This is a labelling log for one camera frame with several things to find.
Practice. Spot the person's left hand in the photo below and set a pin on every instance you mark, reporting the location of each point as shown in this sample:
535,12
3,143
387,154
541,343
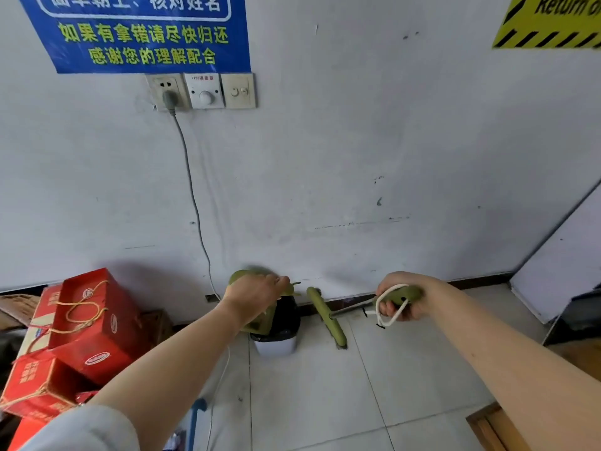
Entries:
253,293

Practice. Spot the person's right hand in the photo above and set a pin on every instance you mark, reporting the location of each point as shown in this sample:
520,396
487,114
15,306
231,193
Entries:
408,278

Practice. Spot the green dustpan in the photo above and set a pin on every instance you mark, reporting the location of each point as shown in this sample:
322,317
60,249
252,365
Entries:
260,324

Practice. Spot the small white trash bin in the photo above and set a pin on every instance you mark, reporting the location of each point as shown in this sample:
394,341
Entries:
277,342

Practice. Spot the green broom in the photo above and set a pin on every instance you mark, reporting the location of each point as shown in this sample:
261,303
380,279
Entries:
328,319

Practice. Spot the person's left forearm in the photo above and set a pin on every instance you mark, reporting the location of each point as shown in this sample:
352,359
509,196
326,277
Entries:
178,361

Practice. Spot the person's right forearm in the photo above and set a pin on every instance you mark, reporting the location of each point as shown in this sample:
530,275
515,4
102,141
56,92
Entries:
516,361

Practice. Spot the person's white shirt sleeve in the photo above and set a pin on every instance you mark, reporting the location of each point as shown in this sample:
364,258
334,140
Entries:
84,429

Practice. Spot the dark brown baseboard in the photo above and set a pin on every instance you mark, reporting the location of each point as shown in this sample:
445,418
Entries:
469,280

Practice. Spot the plain brown carton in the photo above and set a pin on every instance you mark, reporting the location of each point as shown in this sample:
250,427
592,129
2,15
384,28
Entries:
157,326

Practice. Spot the black cabinet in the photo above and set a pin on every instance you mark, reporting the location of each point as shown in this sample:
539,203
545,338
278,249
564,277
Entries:
577,319

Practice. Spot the wooden desk with drawers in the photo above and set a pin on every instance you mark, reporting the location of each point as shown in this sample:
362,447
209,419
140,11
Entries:
497,432

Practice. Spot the red white gift box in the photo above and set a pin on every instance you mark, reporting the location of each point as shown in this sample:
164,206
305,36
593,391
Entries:
42,314

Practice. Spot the white printed carton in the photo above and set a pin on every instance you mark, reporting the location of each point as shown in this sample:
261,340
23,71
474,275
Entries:
19,312

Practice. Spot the grey green plastic sack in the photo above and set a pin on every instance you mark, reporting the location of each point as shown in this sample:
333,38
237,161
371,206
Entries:
9,356

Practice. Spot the yellow black striped sign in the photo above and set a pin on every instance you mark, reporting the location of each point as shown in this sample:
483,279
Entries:
554,28

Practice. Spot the blue plastic frame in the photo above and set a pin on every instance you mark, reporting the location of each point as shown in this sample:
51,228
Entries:
197,413

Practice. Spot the white wall socket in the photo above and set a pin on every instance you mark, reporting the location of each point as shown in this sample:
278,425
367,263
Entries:
157,84

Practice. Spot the blue wall sign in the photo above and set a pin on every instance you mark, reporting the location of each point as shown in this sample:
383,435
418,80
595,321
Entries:
141,42

